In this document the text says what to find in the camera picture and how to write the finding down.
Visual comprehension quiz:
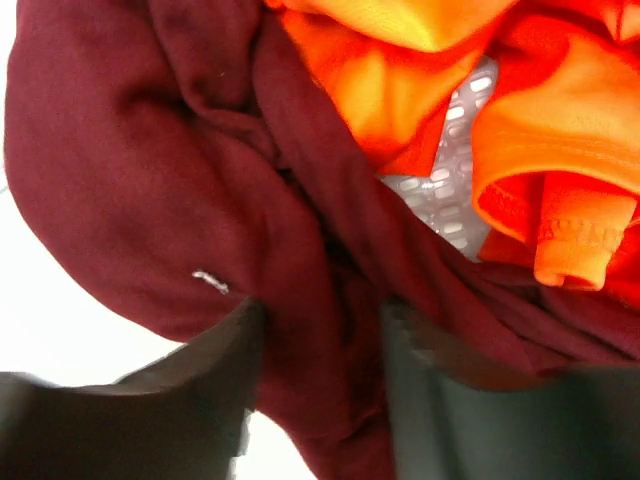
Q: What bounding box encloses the white plastic basket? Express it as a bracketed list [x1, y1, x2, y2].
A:
[381, 57, 498, 261]

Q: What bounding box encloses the dark red t-shirt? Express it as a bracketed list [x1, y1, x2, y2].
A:
[5, 1, 639, 479]

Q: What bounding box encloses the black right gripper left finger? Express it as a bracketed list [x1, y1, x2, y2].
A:
[1, 300, 265, 479]

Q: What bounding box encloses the orange t-shirt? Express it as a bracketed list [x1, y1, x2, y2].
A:
[269, 1, 639, 306]

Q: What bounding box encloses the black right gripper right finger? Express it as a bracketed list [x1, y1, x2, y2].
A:
[381, 301, 639, 479]

